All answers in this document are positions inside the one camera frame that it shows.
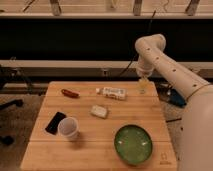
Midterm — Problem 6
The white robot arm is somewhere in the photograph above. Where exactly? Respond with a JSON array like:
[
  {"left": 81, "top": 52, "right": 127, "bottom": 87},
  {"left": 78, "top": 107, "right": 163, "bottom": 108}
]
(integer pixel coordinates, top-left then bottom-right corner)
[{"left": 135, "top": 34, "right": 213, "bottom": 171}]

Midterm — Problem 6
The white plastic bottle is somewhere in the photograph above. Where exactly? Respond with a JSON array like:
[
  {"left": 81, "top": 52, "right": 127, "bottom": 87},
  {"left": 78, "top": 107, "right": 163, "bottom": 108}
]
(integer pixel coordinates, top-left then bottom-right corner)
[{"left": 96, "top": 87, "right": 126, "bottom": 100}]

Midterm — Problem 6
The blue object on floor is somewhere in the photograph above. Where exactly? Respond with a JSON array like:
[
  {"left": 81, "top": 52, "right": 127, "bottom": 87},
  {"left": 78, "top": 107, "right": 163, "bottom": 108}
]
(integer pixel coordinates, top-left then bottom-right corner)
[{"left": 169, "top": 89, "right": 186, "bottom": 107}]

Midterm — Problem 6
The white soap bar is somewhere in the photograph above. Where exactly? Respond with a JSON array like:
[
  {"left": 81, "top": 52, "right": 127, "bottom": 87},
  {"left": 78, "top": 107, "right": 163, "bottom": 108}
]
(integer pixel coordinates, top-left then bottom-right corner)
[{"left": 91, "top": 105, "right": 108, "bottom": 119}]

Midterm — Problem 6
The green bowl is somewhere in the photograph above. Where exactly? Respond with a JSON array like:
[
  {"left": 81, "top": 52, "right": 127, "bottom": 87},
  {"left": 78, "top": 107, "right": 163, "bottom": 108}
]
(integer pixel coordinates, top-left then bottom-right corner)
[{"left": 114, "top": 124, "right": 153, "bottom": 166}]

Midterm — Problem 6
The red sausage toy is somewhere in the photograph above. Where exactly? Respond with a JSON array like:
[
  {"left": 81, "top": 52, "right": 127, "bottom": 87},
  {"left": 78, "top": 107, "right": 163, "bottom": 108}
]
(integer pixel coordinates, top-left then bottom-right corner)
[{"left": 61, "top": 89, "right": 79, "bottom": 98}]

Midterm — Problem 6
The white plastic cup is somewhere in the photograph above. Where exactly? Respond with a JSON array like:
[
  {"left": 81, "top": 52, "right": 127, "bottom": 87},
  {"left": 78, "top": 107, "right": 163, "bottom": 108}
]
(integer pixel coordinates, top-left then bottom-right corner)
[{"left": 58, "top": 117, "right": 79, "bottom": 141}]

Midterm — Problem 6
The black smartphone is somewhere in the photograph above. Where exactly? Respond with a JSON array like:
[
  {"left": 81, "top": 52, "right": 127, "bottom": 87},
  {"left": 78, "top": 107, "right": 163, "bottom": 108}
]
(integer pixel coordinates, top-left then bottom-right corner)
[{"left": 45, "top": 112, "right": 66, "bottom": 135}]

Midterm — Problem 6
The black office chair base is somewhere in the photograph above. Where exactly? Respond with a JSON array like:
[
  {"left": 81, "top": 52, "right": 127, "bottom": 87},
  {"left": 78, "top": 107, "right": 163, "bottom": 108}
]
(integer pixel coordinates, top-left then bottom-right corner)
[{"left": 0, "top": 64, "right": 35, "bottom": 146}]

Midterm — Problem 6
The black floor cable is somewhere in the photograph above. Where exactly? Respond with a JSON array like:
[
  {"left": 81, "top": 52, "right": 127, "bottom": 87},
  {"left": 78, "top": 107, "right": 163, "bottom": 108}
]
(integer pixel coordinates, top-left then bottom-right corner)
[{"left": 166, "top": 117, "right": 184, "bottom": 124}]

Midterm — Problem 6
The black hanging cable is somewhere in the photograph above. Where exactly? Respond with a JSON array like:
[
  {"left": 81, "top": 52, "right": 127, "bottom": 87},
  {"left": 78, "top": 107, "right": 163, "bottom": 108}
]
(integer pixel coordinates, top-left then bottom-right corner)
[{"left": 118, "top": 9, "right": 157, "bottom": 78}]

